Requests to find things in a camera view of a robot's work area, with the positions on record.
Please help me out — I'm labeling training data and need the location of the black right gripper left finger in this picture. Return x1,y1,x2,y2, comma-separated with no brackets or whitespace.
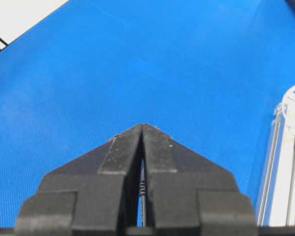
15,125,142,236

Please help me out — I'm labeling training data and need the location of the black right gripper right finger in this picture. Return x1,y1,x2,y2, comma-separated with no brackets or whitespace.
143,124,258,236

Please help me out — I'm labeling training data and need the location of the black USB cable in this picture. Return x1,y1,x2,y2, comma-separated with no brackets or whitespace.
139,164,148,228

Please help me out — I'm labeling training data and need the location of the white zip tie loop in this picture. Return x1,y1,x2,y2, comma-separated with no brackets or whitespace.
274,85,295,119

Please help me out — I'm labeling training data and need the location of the blue table mat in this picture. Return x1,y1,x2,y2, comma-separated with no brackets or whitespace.
0,0,295,228

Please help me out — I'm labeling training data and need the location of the aluminium extrusion frame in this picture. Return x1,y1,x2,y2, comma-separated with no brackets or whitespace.
257,82,295,228

